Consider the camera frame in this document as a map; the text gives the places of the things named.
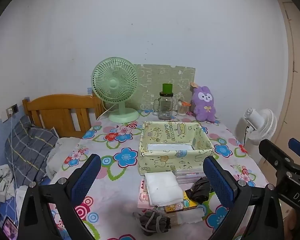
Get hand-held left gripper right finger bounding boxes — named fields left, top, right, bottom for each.
left=202, top=156, right=284, bottom=240

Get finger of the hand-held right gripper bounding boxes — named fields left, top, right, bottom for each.
left=289, top=138, right=300, bottom=163
left=259, top=139, right=300, bottom=178

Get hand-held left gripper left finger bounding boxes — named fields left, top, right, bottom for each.
left=17, top=153, right=102, bottom=240

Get black plastic bag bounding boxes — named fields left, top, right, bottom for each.
left=184, top=177, right=213, bottom=204

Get clear plastic packets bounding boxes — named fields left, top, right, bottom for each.
left=175, top=169, right=206, bottom=183

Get cartoon printed packet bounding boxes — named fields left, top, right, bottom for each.
left=164, top=199, right=198, bottom=214

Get white cloth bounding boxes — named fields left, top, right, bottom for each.
left=144, top=171, right=185, bottom=207

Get yellow-green fabric storage box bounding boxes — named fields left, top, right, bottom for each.
left=137, top=121, right=215, bottom=177

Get pink cartoon tissue pack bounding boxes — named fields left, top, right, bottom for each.
left=137, top=180, right=153, bottom=208

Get grey socks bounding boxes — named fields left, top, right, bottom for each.
left=133, top=210, right=172, bottom=236

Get person's right hand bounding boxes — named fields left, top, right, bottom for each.
left=287, top=209, right=300, bottom=233

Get white standing fan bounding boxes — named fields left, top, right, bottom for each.
left=243, top=107, right=278, bottom=147

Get white quilt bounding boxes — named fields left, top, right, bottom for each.
left=45, top=137, right=80, bottom=178

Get grey plaid pillow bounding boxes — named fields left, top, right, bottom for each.
left=4, top=115, right=59, bottom=187

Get white garment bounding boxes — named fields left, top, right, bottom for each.
left=15, top=185, right=28, bottom=207

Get purple plush bunny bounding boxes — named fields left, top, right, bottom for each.
left=190, top=82, right=217, bottom=123

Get wooden bed headboard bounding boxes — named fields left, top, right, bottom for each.
left=22, top=94, right=105, bottom=138

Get cotton swab jar orange lid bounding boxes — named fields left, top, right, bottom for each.
left=177, top=99, right=191, bottom=117

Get crumpled grey-white cloth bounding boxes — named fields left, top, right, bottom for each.
left=0, top=164, right=15, bottom=203

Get blue bed sheet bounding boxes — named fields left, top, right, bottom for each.
left=0, top=195, right=28, bottom=238

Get phone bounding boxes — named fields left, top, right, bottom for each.
left=2, top=216, right=18, bottom=239

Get glass jar mug green lid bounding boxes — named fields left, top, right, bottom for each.
left=153, top=83, right=178, bottom=120

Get green desk fan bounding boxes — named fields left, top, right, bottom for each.
left=91, top=57, right=140, bottom=123

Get green patterned board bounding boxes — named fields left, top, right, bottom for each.
left=132, top=64, right=196, bottom=112

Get white fan cord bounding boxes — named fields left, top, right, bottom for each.
left=96, top=106, right=115, bottom=122

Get white charging cable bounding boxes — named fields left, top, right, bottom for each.
left=9, top=114, right=16, bottom=188

